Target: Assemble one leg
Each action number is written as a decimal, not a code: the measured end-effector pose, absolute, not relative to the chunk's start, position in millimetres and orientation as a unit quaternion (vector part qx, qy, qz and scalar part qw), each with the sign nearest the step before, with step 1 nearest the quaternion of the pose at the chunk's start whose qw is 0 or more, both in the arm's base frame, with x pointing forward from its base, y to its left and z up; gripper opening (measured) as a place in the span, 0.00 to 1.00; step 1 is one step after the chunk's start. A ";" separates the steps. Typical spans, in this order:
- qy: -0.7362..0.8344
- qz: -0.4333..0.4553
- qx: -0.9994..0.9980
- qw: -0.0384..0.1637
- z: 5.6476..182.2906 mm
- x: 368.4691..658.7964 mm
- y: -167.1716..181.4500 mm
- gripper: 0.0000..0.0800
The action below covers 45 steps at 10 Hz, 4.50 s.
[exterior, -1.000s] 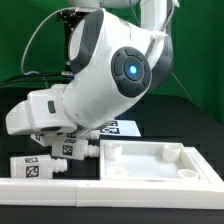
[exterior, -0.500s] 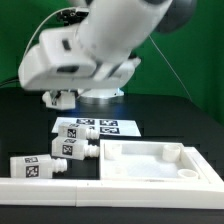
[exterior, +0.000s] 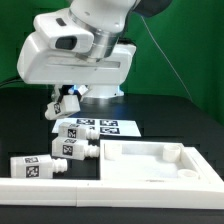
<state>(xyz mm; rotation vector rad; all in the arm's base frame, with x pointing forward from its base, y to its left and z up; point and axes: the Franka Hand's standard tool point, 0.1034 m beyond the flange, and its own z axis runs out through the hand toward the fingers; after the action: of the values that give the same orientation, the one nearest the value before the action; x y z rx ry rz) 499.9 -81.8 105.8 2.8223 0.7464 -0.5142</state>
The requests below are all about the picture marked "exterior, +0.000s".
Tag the white square tabletop tray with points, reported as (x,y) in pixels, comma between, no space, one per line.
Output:
(154,162)

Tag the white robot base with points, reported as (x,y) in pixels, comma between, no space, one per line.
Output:
(103,91)

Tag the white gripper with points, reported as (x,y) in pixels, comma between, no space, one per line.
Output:
(38,64)

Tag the white L-shaped obstacle fence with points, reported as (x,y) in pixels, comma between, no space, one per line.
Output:
(90,193)

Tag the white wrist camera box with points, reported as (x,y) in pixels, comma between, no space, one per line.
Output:
(59,31)

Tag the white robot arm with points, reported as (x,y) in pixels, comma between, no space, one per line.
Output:
(106,20)

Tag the white sheet with tags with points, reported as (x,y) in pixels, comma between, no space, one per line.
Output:
(104,126)

